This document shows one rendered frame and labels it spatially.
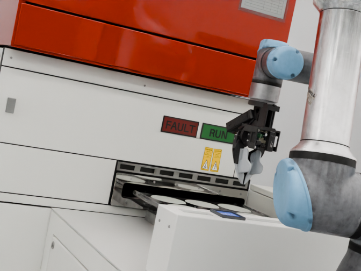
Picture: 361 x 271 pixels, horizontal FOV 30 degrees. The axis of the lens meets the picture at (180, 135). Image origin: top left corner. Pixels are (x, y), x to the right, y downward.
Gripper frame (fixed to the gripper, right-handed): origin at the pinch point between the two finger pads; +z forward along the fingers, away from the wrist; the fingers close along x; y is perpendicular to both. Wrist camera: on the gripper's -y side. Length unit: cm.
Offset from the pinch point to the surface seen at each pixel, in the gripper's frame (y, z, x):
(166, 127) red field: -31.9, -7.7, -7.5
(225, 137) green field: -31.0, -7.8, 12.4
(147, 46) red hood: -27.7, -28.9, -20.2
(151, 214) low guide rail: -25.8, 16.8, -10.0
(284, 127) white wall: -175, -12, 143
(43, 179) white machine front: -33, 12, -40
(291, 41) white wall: -175, -61, 135
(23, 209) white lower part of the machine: -34, 21, -44
